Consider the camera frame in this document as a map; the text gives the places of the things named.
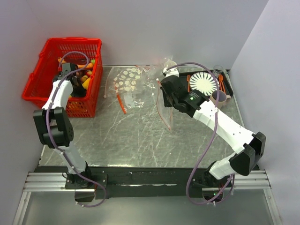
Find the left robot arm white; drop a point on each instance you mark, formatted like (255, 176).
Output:
(54, 127)

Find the crumpled clear plastic bag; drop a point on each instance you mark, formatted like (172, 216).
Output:
(152, 72)

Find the polka dot zip bag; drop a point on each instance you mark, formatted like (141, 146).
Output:
(122, 80)

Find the orange plastic fork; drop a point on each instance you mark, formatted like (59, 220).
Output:
(188, 83)

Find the red plastic basket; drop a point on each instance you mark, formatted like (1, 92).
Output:
(39, 84)

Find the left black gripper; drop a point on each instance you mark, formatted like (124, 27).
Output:
(76, 86)

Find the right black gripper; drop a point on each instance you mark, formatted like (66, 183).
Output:
(167, 104)

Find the clear drinking glass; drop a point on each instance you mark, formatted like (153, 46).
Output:
(217, 70)

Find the black serving tray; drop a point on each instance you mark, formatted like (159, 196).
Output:
(228, 88)

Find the orange plastic spoon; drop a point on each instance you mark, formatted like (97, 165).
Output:
(221, 83)

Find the yellow bell pepper toy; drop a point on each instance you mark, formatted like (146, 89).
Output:
(85, 84)

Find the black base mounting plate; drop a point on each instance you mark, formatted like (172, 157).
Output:
(118, 182)

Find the striped white plate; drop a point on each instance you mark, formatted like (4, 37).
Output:
(203, 82)

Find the clear zip bag orange zipper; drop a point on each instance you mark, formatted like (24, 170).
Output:
(167, 113)

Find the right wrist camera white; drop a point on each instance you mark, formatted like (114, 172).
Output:
(169, 72)

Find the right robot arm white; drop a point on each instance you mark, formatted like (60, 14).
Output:
(248, 147)

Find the aluminium rail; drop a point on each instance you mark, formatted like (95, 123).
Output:
(55, 182)

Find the cream ceramic mug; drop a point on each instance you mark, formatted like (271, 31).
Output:
(168, 63)

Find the beige mug purple inside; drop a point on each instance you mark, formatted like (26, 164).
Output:
(223, 98)

